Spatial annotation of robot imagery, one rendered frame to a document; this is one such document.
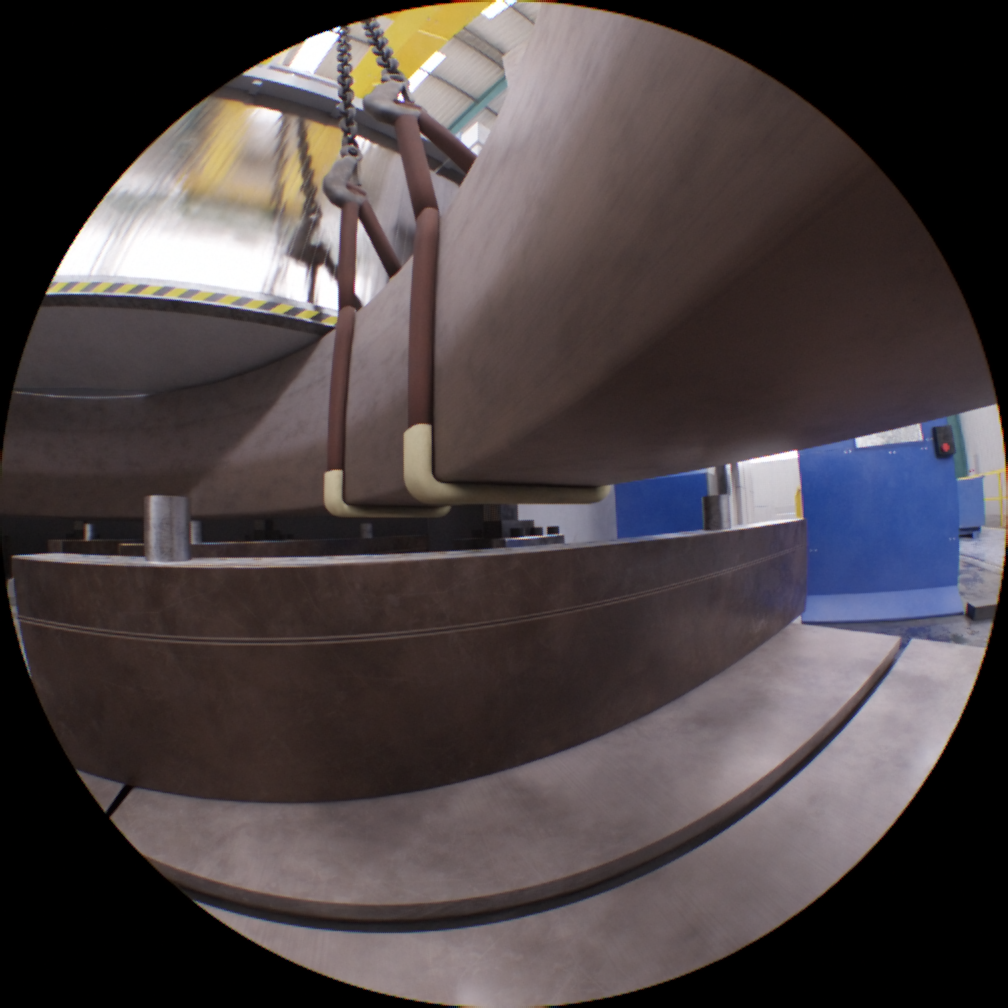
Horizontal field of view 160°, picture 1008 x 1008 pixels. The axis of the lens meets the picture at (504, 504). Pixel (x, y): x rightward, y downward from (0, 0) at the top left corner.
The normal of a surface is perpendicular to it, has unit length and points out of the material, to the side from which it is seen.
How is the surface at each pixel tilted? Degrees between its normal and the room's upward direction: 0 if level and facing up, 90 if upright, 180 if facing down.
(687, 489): 90
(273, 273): 90
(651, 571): 90
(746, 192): 90
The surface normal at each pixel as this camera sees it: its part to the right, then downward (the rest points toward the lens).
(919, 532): -0.71, -0.01
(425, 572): 0.42, -0.07
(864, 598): -0.46, -0.81
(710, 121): -0.99, 0.04
